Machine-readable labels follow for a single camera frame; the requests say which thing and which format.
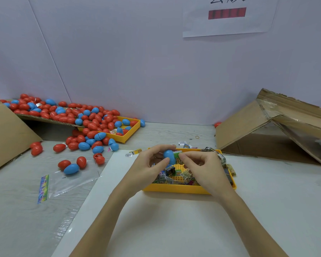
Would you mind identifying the single blue plastic egg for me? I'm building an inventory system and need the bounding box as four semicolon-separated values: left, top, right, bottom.
163;150;177;165

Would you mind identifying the torn flattened cardboard box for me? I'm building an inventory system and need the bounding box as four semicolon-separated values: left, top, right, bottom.
214;87;321;166

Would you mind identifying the brown cardboard sheet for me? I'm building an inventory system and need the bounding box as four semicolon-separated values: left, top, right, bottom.
16;114;78;127

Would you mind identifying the pile of plastic eggs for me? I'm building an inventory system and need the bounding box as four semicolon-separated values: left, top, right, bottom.
1;94;146;176

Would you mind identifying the white paper sign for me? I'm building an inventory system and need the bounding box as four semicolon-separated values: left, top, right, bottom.
182;0;279;39

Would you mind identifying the person's right hand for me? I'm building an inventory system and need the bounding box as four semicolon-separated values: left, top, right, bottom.
178;149;237;200

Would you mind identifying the tall brown cardboard box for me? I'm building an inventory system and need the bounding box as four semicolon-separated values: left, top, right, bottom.
0;86;42;175

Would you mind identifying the yellow tray under eggs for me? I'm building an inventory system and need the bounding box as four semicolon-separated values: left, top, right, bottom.
80;116;141;144

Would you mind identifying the person's left hand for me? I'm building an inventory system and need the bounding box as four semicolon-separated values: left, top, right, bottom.
120;144;177;198

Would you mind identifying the clear bag with coloured label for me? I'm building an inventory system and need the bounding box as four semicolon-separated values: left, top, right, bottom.
37;167;100;205

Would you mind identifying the person's right forearm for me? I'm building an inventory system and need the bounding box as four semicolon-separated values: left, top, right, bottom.
216;190;290;257

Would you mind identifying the person's left forearm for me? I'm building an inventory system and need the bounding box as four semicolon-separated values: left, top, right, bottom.
70;187;140;257

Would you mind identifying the yellow plastic tray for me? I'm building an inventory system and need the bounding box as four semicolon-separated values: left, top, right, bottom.
143;148;238;195

